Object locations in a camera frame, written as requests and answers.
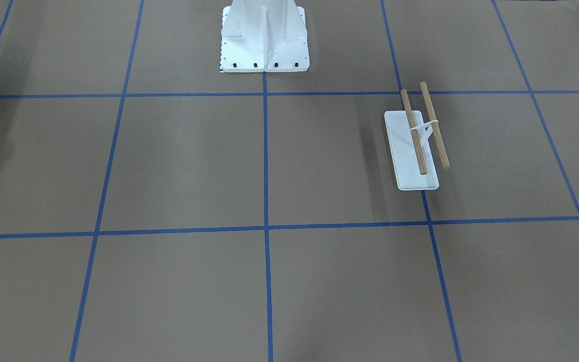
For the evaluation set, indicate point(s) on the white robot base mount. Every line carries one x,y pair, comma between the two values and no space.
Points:
264,36

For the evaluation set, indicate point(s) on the wooden rack rod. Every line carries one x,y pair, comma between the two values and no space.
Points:
435,125
414,132

